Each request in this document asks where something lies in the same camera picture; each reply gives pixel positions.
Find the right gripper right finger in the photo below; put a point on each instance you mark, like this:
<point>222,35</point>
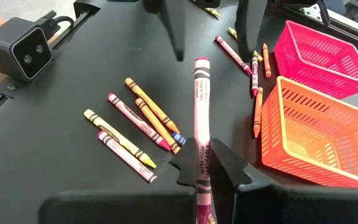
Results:
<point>291,208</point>

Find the silver metal bracket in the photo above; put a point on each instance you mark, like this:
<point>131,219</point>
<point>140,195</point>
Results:
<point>311,11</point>

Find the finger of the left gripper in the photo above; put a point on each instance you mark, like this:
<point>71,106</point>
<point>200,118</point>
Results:
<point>249,28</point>
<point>176,28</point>

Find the orange crayon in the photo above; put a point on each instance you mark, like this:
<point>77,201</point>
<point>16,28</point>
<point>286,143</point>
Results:
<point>258,112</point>
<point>157,125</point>
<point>151,104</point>
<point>266,60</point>

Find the dark grey table camera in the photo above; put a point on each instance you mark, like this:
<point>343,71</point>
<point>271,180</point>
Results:
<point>8,43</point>

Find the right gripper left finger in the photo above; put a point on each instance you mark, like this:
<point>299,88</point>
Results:
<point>120,208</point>

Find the orange plastic basket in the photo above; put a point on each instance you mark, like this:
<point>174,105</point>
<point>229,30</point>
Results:
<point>272,149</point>

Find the red-violet crayon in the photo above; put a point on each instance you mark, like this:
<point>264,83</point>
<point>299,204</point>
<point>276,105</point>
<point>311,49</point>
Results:
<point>202,109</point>

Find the dark blue crayon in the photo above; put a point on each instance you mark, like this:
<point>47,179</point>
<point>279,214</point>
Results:
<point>179,139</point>

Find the yellow crayon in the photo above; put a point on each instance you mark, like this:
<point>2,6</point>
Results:
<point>212,12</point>
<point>117,136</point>
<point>258,56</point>
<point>232,32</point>

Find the red-pink plastic basket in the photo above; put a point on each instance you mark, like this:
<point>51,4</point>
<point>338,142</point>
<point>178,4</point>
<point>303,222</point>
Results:
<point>286,56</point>

